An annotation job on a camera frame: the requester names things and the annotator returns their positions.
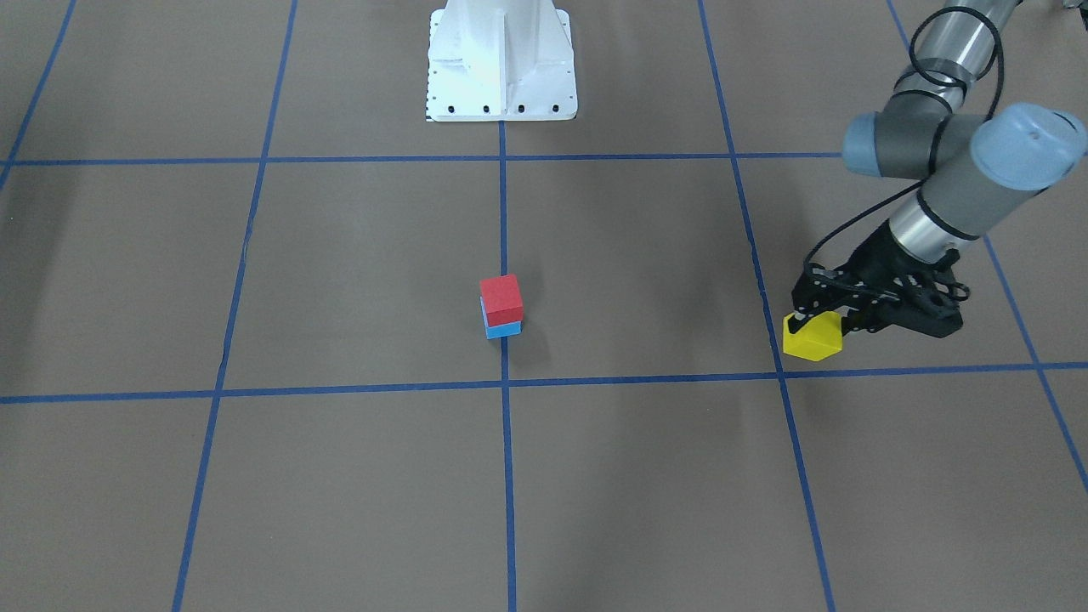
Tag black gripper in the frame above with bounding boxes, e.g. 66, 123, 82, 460
791, 224, 970, 338

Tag yellow block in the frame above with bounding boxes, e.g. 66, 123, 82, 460
781, 311, 844, 363

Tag red block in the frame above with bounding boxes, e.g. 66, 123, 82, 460
479, 274, 524, 328

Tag blue block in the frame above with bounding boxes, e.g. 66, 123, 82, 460
481, 309, 522, 340

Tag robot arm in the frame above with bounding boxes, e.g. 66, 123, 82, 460
786, 1, 1085, 338

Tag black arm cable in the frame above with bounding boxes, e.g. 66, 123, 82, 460
803, 7, 1006, 273

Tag white pedestal base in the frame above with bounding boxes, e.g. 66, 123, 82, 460
425, 1, 579, 122

